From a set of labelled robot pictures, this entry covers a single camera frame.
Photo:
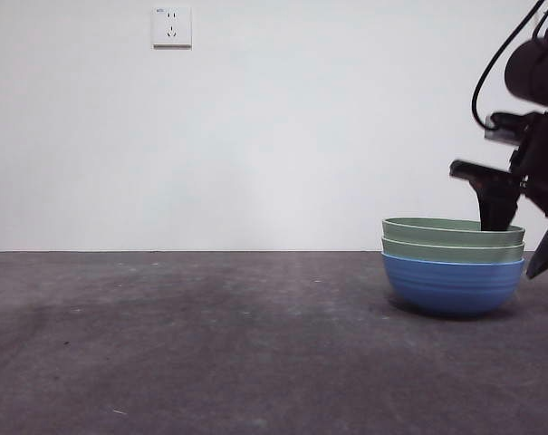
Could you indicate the green ribbed bowl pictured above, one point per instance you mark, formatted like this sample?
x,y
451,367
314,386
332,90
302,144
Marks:
x,y
436,254
436,230

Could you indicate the blue ribbed bowl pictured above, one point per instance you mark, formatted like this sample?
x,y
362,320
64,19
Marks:
x,y
450,287

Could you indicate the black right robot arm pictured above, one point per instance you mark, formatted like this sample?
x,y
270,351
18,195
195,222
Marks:
x,y
536,68

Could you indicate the pale grey right wrist camera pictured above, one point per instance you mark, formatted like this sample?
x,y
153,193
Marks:
x,y
502,135

